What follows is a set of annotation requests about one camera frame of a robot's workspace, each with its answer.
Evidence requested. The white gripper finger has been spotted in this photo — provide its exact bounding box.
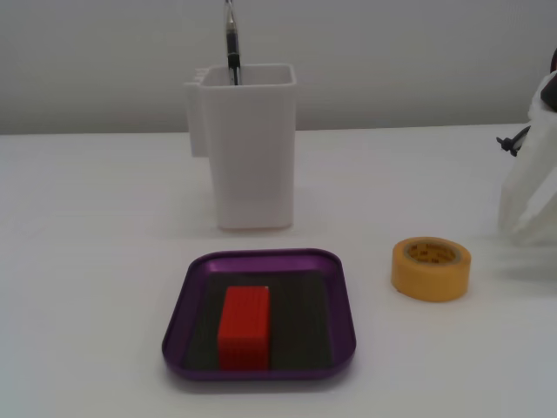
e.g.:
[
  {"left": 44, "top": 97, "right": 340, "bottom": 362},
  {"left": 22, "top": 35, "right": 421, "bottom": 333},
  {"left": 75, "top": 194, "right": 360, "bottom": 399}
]
[
  {"left": 515, "top": 167, "right": 557, "bottom": 246},
  {"left": 498, "top": 113, "right": 557, "bottom": 236}
]

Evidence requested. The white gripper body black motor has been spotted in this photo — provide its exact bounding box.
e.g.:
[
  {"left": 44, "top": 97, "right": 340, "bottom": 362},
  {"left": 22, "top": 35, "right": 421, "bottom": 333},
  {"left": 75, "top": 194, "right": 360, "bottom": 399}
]
[{"left": 527, "top": 46, "right": 557, "bottom": 131}]

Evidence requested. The yellow tape roll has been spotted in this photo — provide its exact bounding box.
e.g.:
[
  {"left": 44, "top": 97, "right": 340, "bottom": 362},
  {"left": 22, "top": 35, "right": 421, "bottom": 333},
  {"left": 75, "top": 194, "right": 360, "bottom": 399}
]
[{"left": 390, "top": 236, "right": 473, "bottom": 304}]

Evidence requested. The white plastic pen holder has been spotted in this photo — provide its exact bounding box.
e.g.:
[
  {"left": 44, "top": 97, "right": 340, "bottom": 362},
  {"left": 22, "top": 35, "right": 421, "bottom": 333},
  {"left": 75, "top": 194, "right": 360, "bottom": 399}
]
[{"left": 185, "top": 63, "right": 299, "bottom": 231}]

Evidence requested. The red rectangular block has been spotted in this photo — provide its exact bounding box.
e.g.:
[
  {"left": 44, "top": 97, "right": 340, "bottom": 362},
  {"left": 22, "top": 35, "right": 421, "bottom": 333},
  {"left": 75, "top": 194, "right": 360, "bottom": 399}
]
[{"left": 217, "top": 285, "right": 272, "bottom": 372}]

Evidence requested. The black clear ballpoint pen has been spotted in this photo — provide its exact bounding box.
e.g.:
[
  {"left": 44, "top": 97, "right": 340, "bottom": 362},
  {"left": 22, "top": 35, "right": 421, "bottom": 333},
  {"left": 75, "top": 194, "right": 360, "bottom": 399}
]
[{"left": 223, "top": 0, "right": 243, "bottom": 86}]

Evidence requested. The purple plastic tray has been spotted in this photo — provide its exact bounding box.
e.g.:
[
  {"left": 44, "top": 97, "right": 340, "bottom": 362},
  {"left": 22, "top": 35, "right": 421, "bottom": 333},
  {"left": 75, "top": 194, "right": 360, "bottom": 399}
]
[{"left": 161, "top": 247, "right": 358, "bottom": 383}]

